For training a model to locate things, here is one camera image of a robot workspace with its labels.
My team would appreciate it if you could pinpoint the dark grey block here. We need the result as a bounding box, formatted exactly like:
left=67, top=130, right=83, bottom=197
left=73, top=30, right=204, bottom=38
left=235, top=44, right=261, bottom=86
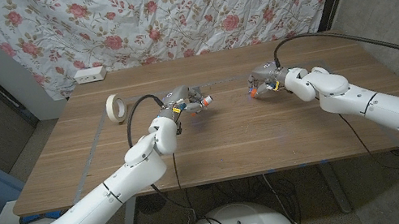
left=188, top=84, right=204, bottom=99

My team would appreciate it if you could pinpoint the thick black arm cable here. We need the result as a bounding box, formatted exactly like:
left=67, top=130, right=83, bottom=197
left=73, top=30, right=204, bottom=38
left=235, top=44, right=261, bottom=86
left=271, top=17, right=399, bottom=97
left=121, top=89, right=199, bottom=224

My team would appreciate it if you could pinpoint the floral backdrop cloth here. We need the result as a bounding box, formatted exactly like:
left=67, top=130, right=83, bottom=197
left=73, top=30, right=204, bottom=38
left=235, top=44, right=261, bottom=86
left=0, top=0, right=366, bottom=111

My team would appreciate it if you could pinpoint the orange and white glue stick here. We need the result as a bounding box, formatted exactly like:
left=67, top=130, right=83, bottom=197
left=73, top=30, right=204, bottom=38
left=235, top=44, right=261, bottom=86
left=199, top=94, right=215, bottom=107

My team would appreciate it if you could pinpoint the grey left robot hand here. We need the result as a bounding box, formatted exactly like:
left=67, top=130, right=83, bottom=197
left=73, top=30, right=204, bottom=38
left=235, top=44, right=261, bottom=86
left=156, top=81, right=210, bottom=123

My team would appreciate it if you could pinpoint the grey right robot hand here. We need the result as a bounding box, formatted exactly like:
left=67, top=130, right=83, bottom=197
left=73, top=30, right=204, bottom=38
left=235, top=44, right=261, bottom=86
left=243, top=58, right=290, bottom=100

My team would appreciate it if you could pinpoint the black round grille disc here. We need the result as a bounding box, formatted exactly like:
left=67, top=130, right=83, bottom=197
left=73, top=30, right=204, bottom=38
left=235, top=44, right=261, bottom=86
left=134, top=191, right=171, bottom=217

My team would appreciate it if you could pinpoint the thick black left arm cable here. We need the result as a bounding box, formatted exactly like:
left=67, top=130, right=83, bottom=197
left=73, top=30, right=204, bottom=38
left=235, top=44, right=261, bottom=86
left=121, top=89, right=199, bottom=224

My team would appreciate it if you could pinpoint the black floor cable tangle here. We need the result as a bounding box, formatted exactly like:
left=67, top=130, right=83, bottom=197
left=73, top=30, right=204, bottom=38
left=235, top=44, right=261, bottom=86
left=183, top=169, right=302, bottom=224

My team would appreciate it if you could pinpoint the masking tape roll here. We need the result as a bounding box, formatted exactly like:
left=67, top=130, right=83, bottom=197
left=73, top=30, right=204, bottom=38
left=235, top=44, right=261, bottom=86
left=103, top=92, right=130, bottom=126

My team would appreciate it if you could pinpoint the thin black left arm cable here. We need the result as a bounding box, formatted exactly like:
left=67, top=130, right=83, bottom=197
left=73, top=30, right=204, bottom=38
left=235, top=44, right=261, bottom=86
left=169, top=151, right=185, bottom=193

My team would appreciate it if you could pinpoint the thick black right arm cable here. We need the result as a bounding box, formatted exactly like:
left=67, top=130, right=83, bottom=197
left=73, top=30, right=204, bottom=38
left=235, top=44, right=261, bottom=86
left=271, top=17, right=399, bottom=97

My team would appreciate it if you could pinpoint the white power strip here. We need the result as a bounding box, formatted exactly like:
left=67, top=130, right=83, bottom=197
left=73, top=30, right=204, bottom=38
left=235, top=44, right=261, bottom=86
left=72, top=64, right=109, bottom=86

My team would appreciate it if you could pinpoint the white floor cable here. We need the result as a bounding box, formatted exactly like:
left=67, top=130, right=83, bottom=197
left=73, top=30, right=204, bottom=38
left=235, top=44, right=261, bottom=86
left=262, top=166, right=321, bottom=224

